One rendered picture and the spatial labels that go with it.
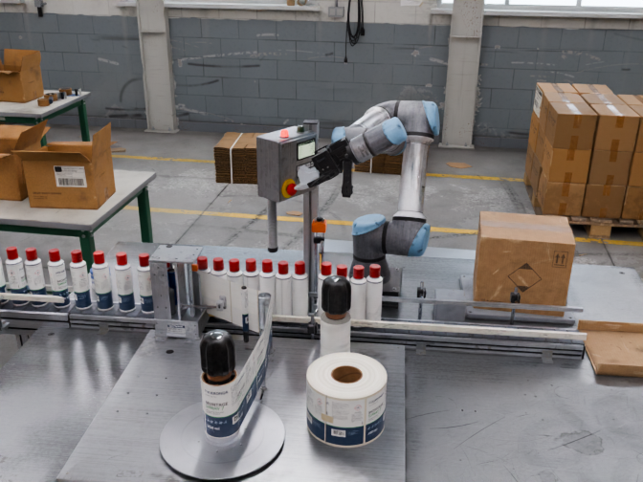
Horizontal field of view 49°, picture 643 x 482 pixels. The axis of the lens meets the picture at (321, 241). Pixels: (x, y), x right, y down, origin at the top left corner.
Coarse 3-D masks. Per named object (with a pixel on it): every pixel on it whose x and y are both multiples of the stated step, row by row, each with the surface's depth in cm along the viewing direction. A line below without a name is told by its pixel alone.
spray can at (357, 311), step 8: (360, 272) 217; (352, 280) 219; (360, 280) 218; (352, 288) 219; (360, 288) 218; (352, 296) 220; (360, 296) 219; (352, 304) 221; (360, 304) 221; (352, 312) 222; (360, 312) 222
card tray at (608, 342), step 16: (592, 320) 232; (592, 336) 230; (608, 336) 230; (624, 336) 230; (640, 336) 230; (592, 352) 221; (608, 352) 221; (624, 352) 221; (640, 352) 221; (608, 368) 209; (624, 368) 209; (640, 368) 208
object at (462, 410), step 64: (128, 256) 284; (256, 256) 285; (576, 320) 239; (640, 320) 240; (0, 384) 204; (64, 384) 204; (448, 384) 205; (512, 384) 205; (576, 384) 206; (640, 384) 206; (0, 448) 179; (64, 448) 179; (448, 448) 180; (512, 448) 180; (576, 448) 180; (640, 448) 180
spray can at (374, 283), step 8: (376, 264) 220; (376, 272) 218; (368, 280) 219; (376, 280) 219; (368, 288) 220; (376, 288) 219; (368, 296) 221; (376, 296) 220; (368, 304) 222; (376, 304) 222; (368, 312) 223; (376, 312) 223
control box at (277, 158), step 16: (288, 128) 218; (256, 144) 211; (272, 144) 206; (288, 144) 207; (256, 160) 213; (272, 160) 208; (288, 160) 209; (304, 160) 215; (272, 176) 211; (288, 176) 211; (272, 192) 213; (304, 192) 220
